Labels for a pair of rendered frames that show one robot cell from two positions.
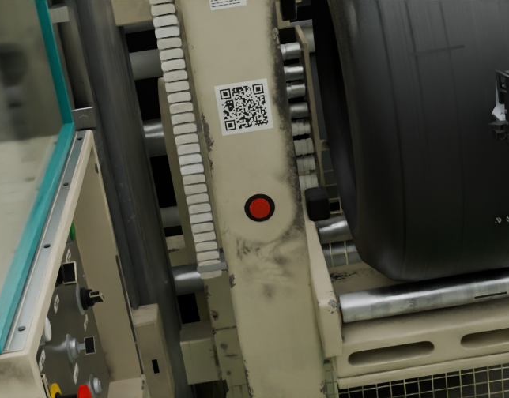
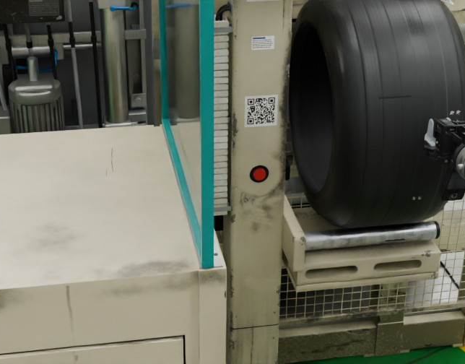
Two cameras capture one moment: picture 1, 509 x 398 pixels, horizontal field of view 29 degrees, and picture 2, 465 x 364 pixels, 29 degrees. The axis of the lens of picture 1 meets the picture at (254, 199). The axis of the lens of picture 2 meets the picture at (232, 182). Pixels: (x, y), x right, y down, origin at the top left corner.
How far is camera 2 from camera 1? 0.72 m
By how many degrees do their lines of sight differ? 11
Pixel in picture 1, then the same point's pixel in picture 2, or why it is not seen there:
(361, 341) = (315, 263)
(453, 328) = (370, 259)
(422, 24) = (388, 80)
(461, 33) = (410, 88)
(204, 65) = (241, 82)
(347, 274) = not seen: hidden behind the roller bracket
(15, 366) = (219, 274)
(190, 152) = (221, 135)
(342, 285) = not seen: hidden behind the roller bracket
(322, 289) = (295, 229)
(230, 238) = (237, 191)
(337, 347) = (300, 266)
